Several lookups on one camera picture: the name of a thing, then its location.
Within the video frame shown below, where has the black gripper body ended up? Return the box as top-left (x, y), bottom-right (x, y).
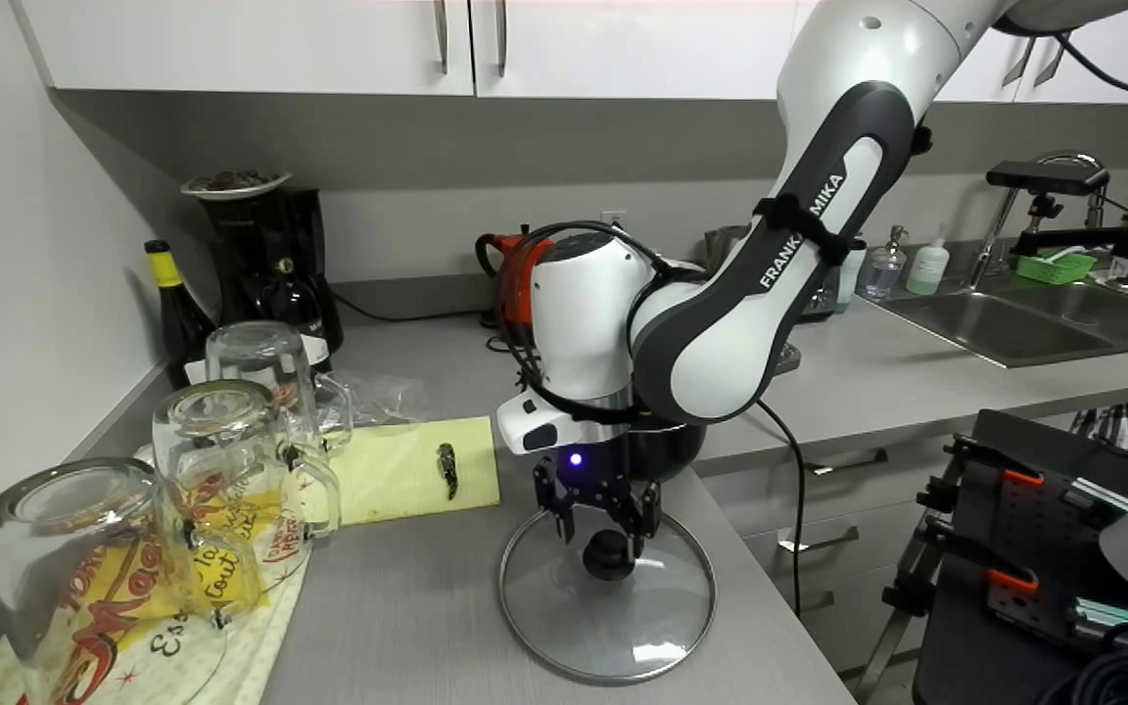
top-left (535, 442), bottom-right (658, 502)

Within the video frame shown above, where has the glass lid with black knob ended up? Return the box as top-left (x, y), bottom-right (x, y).
top-left (493, 502), bottom-right (722, 688)

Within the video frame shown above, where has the black round trivet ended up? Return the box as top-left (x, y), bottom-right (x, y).
top-left (480, 326), bottom-right (535, 359)

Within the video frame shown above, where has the clear plastic wrap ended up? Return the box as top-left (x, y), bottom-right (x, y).
top-left (342, 370), bottom-right (433, 432)

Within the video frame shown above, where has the red moka pot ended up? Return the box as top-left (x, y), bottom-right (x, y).
top-left (474, 224), bottom-right (555, 338)

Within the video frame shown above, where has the grey base cabinet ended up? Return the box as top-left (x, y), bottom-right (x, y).
top-left (698, 386), bottom-right (987, 688)

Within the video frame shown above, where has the clear glass mug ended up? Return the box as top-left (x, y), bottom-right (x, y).
top-left (0, 453), bottom-right (243, 705)
top-left (198, 317), bottom-right (362, 458)
top-left (147, 375), bottom-right (343, 617)

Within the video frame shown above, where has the printed kitchen towel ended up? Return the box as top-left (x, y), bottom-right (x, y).
top-left (0, 514), bottom-right (320, 705)

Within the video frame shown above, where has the clear soap bottle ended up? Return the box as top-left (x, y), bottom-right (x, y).
top-left (865, 224), bottom-right (915, 309)

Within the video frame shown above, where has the black coffee maker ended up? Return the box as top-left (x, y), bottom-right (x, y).
top-left (177, 165), bottom-right (347, 364)

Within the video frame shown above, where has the white soap bottle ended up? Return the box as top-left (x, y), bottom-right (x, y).
top-left (905, 228), bottom-right (957, 302)

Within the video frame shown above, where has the steel kitchen sink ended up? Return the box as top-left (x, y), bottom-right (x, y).
top-left (884, 279), bottom-right (1128, 370)

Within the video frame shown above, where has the dark wine bottle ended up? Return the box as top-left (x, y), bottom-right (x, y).
top-left (140, 236), bottom-right (215, 391)

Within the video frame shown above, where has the chrome faucet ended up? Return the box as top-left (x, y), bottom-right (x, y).
top-left (961, 181), bottom-right (1027, 293)

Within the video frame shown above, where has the green sponge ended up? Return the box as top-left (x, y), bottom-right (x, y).
top-left (1016, 245), bottom-right (1103, 291)

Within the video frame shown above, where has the white upper cabinet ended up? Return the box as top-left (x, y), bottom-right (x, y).
top-left (8, 0), bottom-right (1128, 110)

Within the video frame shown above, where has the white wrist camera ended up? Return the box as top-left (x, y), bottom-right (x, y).
top-left (493, 386), bottom-right (594, 462)

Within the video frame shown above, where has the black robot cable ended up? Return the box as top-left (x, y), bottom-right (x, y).
top-left (745, 394), bottom-right (816, 617)

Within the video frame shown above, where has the silver drawer handle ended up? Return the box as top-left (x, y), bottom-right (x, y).
top-left (807, 445), bottom-right (893, 480)
top-left (775, 524), bottom-right (865, 561)

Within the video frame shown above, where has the black equipment frame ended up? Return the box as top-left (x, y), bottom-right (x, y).
top-left (855, 407), bottom-right (1128, 657)

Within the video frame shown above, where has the black coiled cable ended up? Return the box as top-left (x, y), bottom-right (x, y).
top-left (1038, 638), bottom-right (1128, 705)

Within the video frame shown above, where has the black camera on stand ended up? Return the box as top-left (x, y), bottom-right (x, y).
top-left (983, 147), bottom-right (1128, 267)

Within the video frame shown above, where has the thin black overhead cable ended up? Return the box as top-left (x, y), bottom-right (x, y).
top-left (1051, 32), bottom-right (1128, 118)

